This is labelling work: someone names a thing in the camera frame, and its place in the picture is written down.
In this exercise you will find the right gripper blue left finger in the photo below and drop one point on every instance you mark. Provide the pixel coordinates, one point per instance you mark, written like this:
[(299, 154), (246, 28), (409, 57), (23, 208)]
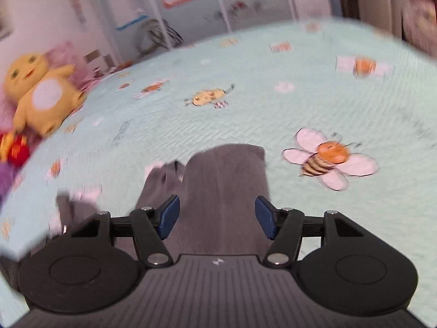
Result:
[(150, 227)]

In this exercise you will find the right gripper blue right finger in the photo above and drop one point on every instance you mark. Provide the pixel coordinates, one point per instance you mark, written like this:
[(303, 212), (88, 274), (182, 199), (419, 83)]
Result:
[(284, 227)]

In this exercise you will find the teal quilted bee bedspread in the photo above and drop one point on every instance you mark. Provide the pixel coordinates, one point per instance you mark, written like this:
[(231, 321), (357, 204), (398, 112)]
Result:
[(258, 86)]

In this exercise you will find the red plush toy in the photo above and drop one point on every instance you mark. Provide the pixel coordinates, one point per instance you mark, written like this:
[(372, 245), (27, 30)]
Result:
[(14, 149)]

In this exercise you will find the yellow plush toy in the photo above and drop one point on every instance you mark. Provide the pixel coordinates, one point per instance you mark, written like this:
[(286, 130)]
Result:
[(37, 93)]

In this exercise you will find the grey sliding door wardrobe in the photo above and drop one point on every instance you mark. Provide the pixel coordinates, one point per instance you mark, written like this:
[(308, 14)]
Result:
[(194, 20)]

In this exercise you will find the blue framed poster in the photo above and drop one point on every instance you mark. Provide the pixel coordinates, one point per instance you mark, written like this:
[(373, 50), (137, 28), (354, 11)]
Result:
[(125, 13)]

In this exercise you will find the rolled floral quilt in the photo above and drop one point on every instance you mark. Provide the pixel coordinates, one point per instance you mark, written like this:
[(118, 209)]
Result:
[(419, 25)]

